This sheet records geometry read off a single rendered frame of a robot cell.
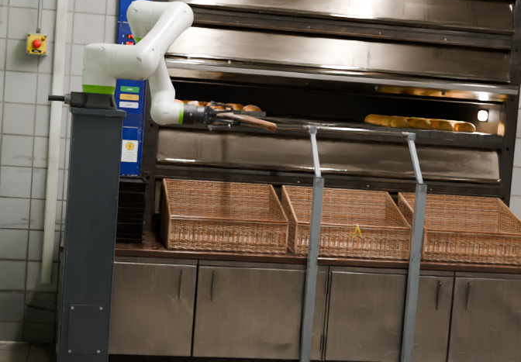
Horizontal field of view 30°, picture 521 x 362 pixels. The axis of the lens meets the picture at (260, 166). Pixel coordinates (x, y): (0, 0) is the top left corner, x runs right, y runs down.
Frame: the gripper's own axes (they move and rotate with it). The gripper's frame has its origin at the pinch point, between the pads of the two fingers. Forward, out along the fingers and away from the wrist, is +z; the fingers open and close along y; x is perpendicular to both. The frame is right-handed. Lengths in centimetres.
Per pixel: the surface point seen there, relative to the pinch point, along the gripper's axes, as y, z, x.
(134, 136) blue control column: 15, -44, -53
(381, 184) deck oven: 30, 84, -56
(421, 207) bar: 35, 85, 4
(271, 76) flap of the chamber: -20, 19, -42
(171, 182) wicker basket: 36, -25, -52
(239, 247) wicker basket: 59, 5, -6
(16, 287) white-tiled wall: 93, -97, -55
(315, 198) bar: 33.5, 35.7, 4.5
